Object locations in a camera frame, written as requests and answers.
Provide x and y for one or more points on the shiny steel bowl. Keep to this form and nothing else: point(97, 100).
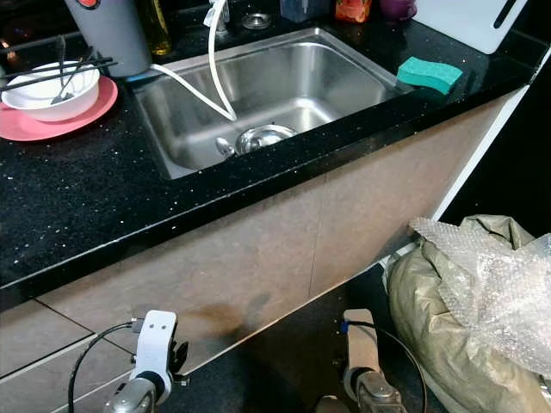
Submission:
point(267, 138)

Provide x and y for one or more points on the beige drawer front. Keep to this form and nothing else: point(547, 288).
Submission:
point(43, 383)
point(39, 335)

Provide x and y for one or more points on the beige sink cabinet front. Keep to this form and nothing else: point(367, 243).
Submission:
point(250, 245)

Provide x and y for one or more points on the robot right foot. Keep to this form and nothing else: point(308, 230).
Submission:
point(331, 404)

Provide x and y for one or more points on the steel spoon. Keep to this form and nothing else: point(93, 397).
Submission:
point(67, 86)
point(224, 146)

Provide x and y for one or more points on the olive green sack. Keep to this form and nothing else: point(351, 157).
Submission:
point(422, 314)

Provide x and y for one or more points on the pink plate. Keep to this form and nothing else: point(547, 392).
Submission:
point(90, 114)

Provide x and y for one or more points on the blue mat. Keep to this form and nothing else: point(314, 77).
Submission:
point(139, 77)

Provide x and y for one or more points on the white bowl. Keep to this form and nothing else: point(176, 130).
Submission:
point(43, 101)

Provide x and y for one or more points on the black chopstick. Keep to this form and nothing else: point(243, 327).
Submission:
point(108, 60)
point(110, 67)

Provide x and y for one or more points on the stainless steel sink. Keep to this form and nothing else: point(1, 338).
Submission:
point(310, 77)

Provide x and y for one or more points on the clear bubble wrap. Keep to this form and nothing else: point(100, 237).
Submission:
point(499, 288)

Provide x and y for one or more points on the yellow oil bottle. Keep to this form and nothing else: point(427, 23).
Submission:
point(157, 33)

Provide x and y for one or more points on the grey canister with red button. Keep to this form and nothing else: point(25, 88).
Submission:
point(108, 39)

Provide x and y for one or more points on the round steel countertop fitting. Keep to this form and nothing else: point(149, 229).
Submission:
point(256, 21)

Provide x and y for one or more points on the white sink faucet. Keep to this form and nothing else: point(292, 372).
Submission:
point(215, 12)

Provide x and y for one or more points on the dark blue container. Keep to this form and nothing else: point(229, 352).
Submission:
point(306, 9)

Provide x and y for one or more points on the green sponge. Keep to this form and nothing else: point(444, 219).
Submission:
point(430, 75)

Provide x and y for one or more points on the red orange pouch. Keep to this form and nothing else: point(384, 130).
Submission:
point(353, 10)

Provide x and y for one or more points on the purple mug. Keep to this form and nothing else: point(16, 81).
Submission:
point(398, 9)

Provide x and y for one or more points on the white cutting board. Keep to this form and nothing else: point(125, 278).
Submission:
point(465, 21)

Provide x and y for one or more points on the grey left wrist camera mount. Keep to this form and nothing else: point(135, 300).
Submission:
point(155, 340)

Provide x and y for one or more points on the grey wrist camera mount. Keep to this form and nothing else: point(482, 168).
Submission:
point(155, 340)
point(360, 344)

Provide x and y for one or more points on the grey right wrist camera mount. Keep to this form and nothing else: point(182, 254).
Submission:
point(360, 344)

